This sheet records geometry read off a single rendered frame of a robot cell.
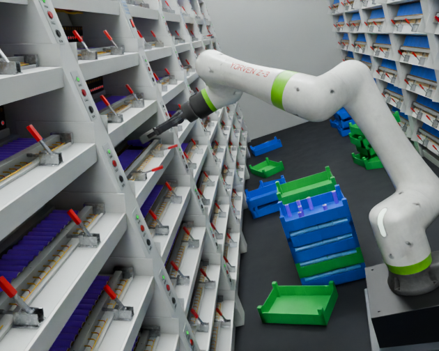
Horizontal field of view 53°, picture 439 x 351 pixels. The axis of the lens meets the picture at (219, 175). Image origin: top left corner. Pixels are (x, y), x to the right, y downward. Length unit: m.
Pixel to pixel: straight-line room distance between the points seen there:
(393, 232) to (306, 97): 0.43
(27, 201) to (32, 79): 0.27
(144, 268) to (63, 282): 0.37
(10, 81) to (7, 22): 0.28
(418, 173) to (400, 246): 0.23
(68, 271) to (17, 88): 0.35
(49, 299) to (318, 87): 0.83
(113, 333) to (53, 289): 0.22
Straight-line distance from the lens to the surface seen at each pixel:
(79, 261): 0.93
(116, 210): 1.14
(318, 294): 2.14
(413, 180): 1.39
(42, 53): 1.11
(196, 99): 1.61
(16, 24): 1.14
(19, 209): 0.79
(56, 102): 1.12
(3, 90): 0.87
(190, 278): 1.53
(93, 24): 1.81
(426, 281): 1.36
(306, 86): 1.25
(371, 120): 1.37
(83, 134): 1.11
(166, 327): 1.28
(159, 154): 1.61
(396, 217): 1.26
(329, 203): 2.20
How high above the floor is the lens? 1.19
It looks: 16 degrees down
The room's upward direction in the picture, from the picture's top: 20 degrees counter-clockwise
